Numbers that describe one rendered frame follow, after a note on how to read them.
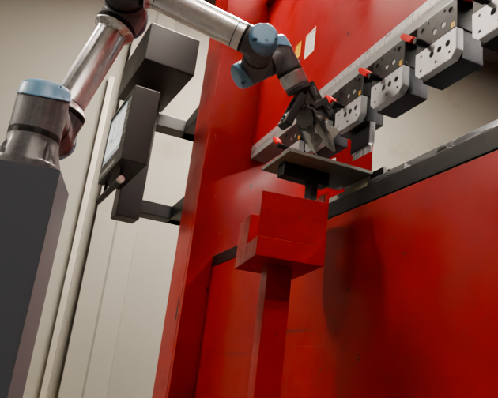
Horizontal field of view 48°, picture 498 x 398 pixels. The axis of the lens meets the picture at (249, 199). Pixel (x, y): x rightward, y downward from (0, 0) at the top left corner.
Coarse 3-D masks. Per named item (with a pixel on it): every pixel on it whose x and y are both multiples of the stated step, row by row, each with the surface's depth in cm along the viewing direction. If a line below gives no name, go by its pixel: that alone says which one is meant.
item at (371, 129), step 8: (360, 128) 173; (368, 128) 168; (352, 136) 177; (360, 136) 172; (368, 136) 167; (352, 144) 175; (360, 144) 170; (368, 144) 166; (352, 152) 174; (360, 152) 171
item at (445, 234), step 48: (432, 192) 112; (480, 192) 100; (336, 240) 143; (384, 240) 123; (432, 240) 108; (480, 240) 97; (240, 288) 197; (336, 288) 137; (384, 288) 119; (432, 288) 105; (480, 288) 94; (240, 336) 187; (288, 336) 155; (336, 336) 133; (384, 336) 116; (432, 336) 102; (480, 336) 92; (240, 384) 178; (288, 384) 149; (336, 384) 128; (384, 384) 112; (432, 384) 100; (480, 384) 90
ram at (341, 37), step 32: (288, 0) 254; (320, 0) 218; (352, 0) 192; (384, 0) 171; (416, 0) 154; (448, 0) 140; (288, 32) 244; (320, 32) 211; (352, 32) 186; (384, 32) 166; (416, 32) 152; (320, 64) 204; (288, 96) 227; (256, 128) 254; (288, 128) 219; (256, 160) 253
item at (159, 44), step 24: (144, 48) 267; (168, 48) 267; (192, 48) 273; (144, 72) 272; (168, 72) 269; (192, 72) 270; (120, 96) 300; (168, 96) 293; (144, 168) 290; (120, 192) 281; (120, 216) 281
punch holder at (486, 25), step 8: (496, 0) 123; (480, 8) 128; (488, 8) 125; (496, 8) 122; (472, 16) 129; (480, 16) 128; (488, 16) 124; (496, 16) 122; (472, 24) 129; (480, 24) 126; (488, 24) 124; (496, 24) 121; (480, 32) 126; (488, 32) 123; (496, 32) 122; (480, 40) 126; (488, 40) 125; (496, 40) 125; (488, 48) 128; (496, 48) 128
